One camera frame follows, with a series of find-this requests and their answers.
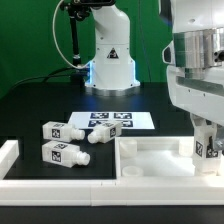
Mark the white square table top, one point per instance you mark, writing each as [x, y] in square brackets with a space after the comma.
[156, 157]

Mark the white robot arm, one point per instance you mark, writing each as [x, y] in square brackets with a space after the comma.
[194, 57]

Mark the white tag sheet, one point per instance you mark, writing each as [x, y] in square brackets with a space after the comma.
[129, 120]

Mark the white U-shaped fence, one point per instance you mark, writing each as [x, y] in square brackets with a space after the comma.
[121, 191]

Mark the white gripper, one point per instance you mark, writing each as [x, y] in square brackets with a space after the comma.
[200, 97]

